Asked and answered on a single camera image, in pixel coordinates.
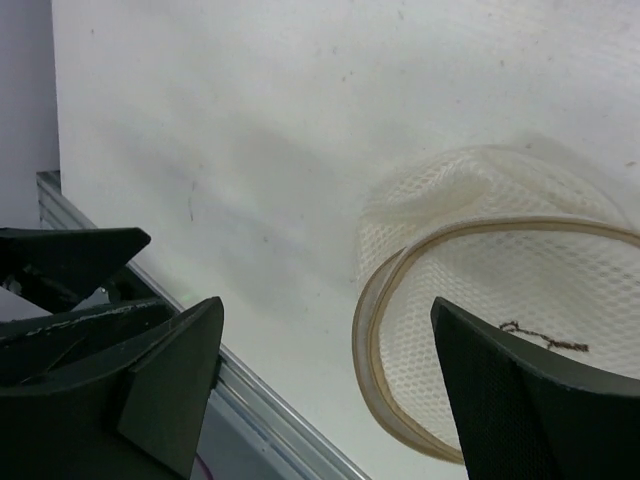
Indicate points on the white mesh laundry bag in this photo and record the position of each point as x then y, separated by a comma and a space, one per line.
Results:
546, 251

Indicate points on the aluminium mounting rail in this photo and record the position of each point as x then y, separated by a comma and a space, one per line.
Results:
247, 431

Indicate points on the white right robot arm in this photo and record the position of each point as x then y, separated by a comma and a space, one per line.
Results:
65, 280

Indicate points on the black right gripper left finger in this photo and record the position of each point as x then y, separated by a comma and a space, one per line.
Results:
110, 392

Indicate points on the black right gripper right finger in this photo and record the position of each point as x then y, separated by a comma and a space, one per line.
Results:
524, 412

